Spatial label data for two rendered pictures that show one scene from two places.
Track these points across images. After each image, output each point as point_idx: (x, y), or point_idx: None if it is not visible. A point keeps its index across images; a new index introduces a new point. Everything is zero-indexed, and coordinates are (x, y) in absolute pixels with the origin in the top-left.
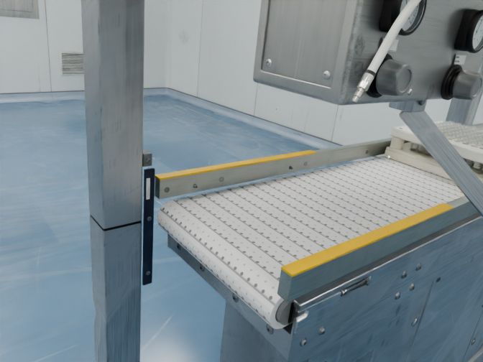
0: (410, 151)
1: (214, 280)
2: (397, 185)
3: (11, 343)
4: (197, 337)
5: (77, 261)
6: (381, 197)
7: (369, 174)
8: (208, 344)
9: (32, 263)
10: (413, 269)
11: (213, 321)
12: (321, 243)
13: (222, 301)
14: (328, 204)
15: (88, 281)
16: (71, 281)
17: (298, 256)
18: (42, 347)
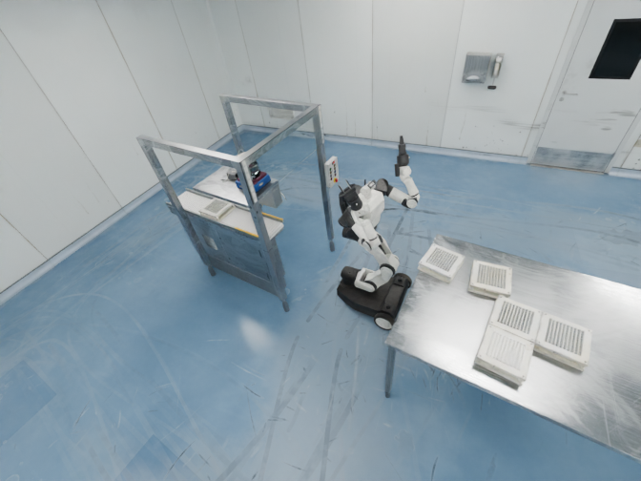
0: (219, 217)
1: (273, 238)
2: (237, 219)
3: (237, 385)
4: (217, 326)
5: (173, 407)
6: (246, 219)
7: (234, 222)
8: (218, 322)
9: (179, 428)
10: None
11: (206, 325)
12: (268, 222)
13: (193, 327)
14: (254, 224)
15: (190, 387)
16: (192, 395)
17: (273, 223)
18: (236, 372)
